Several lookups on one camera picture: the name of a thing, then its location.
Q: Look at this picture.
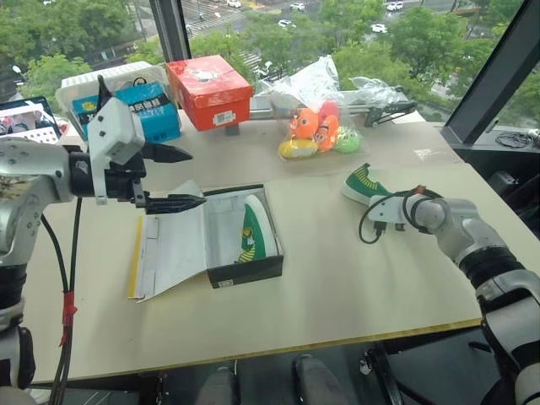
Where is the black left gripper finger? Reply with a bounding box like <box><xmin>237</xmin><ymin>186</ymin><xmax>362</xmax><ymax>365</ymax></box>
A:
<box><xmin>144</xmin><ymin>143</ymin><xmax>194</xmax><ymax>166</ymax></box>
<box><xmin>145</xmin><ymin>192</ymin><xmax>208</xmax><ymax>216</ymax></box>

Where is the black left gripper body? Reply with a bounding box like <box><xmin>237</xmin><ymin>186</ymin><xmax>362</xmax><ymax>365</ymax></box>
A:
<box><xmin>103</xmin><ymin>152</ymin><xmax>151</xmax><ymax>209</ymax></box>

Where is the black shoebox with white lid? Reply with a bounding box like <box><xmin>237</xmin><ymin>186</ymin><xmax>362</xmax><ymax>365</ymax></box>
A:
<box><xmin>127</xmin><ymin>180</ymin><xmax>285</xmax><ymax>305</ymax></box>

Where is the green white canvas shoe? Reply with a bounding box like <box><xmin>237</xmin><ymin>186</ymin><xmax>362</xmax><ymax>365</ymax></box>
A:
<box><xmin>340</xmin><ymin>163</ymin><xmax>397</xmax><ymax>207</ymax></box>
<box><xmin>234</xmin><ymin>194</ymin><xmax>280</xmax><ymax>265</ymax></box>

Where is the red orange shoebox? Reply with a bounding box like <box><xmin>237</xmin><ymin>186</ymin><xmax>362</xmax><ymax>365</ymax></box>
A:
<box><xmin>165</xmin><ymin>54</ymin><xmax>255</xmax><ymax>132</ymax></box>

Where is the blue printed carton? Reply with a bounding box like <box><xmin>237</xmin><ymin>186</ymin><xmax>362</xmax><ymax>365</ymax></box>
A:
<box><xmin>113</xmin><ymin>81</ymin><xmax>183</xmax><ymax>143</ymax></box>

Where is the blue yellow printed box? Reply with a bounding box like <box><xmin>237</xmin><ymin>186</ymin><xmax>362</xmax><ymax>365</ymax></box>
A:
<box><xmin>70</xmin><ymin>95</ymin><xmax>105</xmax><ymax>141</ymax></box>

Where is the black pointed piece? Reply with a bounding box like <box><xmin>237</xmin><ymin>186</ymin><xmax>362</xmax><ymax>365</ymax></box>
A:
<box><xmin>97</xmin><ymin>74</ymin><xmax>112</xmax><ymax>111</ymax></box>

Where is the green toy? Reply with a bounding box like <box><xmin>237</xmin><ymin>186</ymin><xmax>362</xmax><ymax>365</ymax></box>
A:
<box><xmin>334</xmin><ymin>126</ymin><xmax>365</xmax><ymax>154</ymax></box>

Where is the white plastic bin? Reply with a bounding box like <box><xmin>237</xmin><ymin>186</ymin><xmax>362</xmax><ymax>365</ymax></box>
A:
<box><xmin>56</xmin><ymin>62</ymin><xmax>166</xmax><ymax>127</ymax></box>

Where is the orange striped clownfish toy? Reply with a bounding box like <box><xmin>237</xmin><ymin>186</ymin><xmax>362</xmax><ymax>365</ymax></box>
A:
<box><xmin>316</xmin><ymin>114</ymin><xmax>341</xmax><ymax>154</ymax></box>

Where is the dark box with picture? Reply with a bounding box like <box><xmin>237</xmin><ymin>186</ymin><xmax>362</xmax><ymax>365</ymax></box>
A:
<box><xmin>0</xmin><ymin>95</ymin><xmax>62</xmax><ymax>147</ymax></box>

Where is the black seat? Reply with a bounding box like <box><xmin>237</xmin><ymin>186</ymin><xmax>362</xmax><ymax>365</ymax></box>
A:
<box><xmin>487</xmin><ymin>168</ymin><xmax>540</xmax><ymax>231</ymax></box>

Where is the yellow toy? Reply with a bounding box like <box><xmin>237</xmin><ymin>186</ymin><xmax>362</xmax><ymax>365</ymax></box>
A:
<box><xmin>278</xmin><ymin>138</ymin><xmax>320</xmax><ymax>161</ymax></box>

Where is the pink toy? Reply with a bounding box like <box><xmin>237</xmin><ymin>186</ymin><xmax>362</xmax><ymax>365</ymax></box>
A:
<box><xmin>318</xmin><ymin>100</ymin><xmax>339</xmax><ymax>123</ymax></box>

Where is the orange fish toy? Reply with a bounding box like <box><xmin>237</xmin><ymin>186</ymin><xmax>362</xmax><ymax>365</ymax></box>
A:
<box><xmin>289</xmin><ymin>106</ymin><xmax>320</xmax><ymax>141</ymax></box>

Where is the crumpled clear plastic bag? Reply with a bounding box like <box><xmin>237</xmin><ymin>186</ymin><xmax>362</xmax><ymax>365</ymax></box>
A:
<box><xmin>347</xmin><ymin>76</ymin><xmax>404</xmax><ymax>107</ymax></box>

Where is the clear plastic toy bag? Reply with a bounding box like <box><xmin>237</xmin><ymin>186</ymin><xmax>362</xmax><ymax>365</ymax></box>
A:
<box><xmin>251</xmin><ymin>54</ymin><xmax>365</xmax><ymax>162</ymax></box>

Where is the dark rounded shape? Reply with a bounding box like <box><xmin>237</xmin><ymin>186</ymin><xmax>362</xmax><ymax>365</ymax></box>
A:
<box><xmin>205</xmin><ymin>365</ymin><xmax>238</xmax><ymax>405</ymax></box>
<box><xmin>292</xmin><ymin>353</ymin><xmax>352</xmax><ymax>405</ymax></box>

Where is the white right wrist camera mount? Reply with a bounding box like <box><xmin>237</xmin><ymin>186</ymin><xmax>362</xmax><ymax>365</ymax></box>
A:
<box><xmin>365</xmin><ymin>194</ymin><xmax>409</xmax><ymax>225</ymax></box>

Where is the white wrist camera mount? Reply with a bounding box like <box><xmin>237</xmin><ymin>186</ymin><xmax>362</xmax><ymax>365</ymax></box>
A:
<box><xmin>86</xmin><ymin>96</ymin><xmax>147</xmax><ymax>206</ymax></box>
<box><xmin>365</xmin><ymin>194</ymin><xmax>409</xmax><ymax>225</ymax></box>

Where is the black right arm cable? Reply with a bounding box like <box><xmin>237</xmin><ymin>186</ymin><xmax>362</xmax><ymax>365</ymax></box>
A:
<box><xmin>358</xmin><ymin>187</ymin><xmax>443</xmax><ymax>246</ymax></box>

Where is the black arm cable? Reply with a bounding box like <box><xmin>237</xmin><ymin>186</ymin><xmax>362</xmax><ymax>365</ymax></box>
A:
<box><xmin>40</xmin><ymin>197</ymin><xmax>84</xmax><ymax>405</ymax></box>
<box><xmin>358</xmin><ymin>187</ymin><xmax>443</xmax><ymax>246</ymax></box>

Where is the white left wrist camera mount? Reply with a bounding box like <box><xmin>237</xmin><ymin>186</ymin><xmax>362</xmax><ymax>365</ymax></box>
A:
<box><xmin>86</xmin><ymin>96</ymin><xmax>147</xmax><ymax>206</ymax></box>

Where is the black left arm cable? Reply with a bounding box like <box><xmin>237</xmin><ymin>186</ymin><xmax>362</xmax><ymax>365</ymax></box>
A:
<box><xmin>40</xmin><ymin>197</ymin><xmax>84</xmax><ymax>405</ymax></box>

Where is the thin black cable coil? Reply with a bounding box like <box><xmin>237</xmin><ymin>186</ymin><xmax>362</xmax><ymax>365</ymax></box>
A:
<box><xmin>494</xmin><ymin>130</ymin><xmax>533</xmax><ymax>149</ymax></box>

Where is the black table frame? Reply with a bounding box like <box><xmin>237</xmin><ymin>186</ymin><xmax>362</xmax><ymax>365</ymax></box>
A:
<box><xmin>359</xmin><ymin>340</ymin><xmax>427</xmax><ymax>405</ymax></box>

